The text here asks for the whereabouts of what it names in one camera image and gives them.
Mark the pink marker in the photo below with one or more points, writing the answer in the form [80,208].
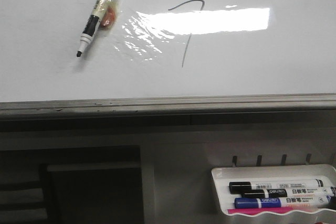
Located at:
[278,210]

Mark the dark panel with white frame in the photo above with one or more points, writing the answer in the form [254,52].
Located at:
[108,192]

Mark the white plastic marker tray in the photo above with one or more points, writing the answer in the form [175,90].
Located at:
[225,199]

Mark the taped black whiteboard marker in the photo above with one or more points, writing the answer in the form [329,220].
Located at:
[92,25]

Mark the blue capped whiteboard marker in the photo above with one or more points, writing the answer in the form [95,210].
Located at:
[313,201]

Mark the white whiteboard with aluminium frame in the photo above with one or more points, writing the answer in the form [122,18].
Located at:
[167,56]

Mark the black capped whiteboard marker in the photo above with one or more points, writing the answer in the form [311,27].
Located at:
[240,187]

